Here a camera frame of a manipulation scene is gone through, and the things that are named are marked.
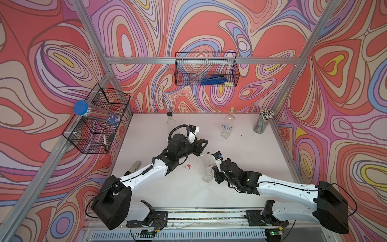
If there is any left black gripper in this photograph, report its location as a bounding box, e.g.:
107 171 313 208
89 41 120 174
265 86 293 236
175 139 209 162

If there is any clear bottle red label cork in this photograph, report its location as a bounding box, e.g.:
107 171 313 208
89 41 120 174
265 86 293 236
202 150 214 183

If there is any clear bottle with black cap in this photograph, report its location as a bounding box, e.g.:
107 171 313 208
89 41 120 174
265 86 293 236
167 112 176 134

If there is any clear bottle blue label cork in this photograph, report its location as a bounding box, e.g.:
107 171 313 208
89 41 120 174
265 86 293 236
221 106 235 139

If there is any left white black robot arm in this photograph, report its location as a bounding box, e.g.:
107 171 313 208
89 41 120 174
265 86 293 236
91 134 208 230

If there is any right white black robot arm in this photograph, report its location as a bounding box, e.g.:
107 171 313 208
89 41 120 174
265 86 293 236
212 155 349 235

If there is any grey black stapler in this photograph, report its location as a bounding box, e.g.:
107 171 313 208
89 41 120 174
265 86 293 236
125 161 142 175

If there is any metal cup with pencils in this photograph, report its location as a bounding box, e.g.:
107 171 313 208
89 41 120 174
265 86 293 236
253 108 274 134

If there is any black marker in basket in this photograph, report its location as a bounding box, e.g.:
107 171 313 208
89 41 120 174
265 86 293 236
103 135 107 152

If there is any blue tool in basket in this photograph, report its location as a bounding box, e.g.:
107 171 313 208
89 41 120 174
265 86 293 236
201 75 227 86

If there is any clear tube with blue cap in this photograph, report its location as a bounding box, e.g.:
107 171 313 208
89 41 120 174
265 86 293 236
73 100 120 126

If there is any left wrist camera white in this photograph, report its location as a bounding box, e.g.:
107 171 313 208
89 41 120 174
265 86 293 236
187 125 200 144

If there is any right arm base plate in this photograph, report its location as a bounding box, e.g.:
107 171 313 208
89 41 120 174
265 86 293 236
244 210 289 227

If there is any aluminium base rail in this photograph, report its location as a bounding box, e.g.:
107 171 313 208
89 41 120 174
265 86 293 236
87 207 327 231

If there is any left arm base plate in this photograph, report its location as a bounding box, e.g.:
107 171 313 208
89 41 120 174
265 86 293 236
127 211 168 229

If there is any black wire basket back wall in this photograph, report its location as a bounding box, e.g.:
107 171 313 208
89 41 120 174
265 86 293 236
174 50 240 87

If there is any black wire basket wall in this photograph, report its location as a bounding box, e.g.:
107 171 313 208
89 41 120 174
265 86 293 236
174 50 240 87
62 84 131 154

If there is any black wire basket left wall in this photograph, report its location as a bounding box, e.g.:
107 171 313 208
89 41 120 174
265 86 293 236
62 84 131 154

